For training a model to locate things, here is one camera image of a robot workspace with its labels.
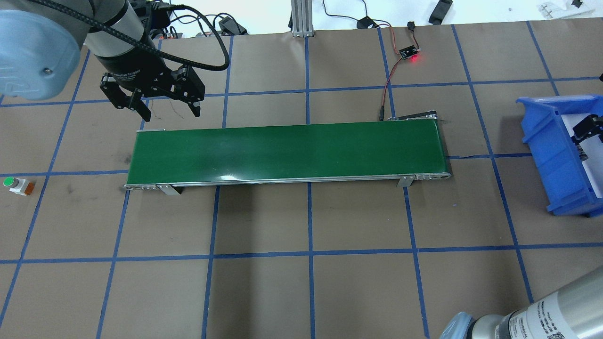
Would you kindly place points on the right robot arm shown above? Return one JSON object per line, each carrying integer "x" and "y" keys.
{"x": 562, "y": 255}

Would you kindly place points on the small red-lit circuit board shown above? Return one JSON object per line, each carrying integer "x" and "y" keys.
{"x": 408, "y": 52}

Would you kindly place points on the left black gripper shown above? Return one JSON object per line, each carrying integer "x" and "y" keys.
{"x": 128, "y": 68}

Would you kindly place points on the black cylindrical capacitor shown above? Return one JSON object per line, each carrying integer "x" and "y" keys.
{"x": 582, "y": 154}

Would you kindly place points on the blue plastic bin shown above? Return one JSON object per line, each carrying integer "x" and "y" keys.
{"x": 572, "y": 187}

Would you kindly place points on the green push button switch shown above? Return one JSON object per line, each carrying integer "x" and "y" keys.
{"x": 19, "y": 186}

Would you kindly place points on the green conveyor belt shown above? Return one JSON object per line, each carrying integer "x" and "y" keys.
{"x": 403, "y": 150}

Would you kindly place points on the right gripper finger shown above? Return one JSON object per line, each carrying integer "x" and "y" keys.
{"x": 590, "y": 126}

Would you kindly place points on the aluminium frame post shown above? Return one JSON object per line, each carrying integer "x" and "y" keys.
{"x": 301, "y": 18}

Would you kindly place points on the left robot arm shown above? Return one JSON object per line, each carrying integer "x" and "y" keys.
{"x": 41, "y": 41}

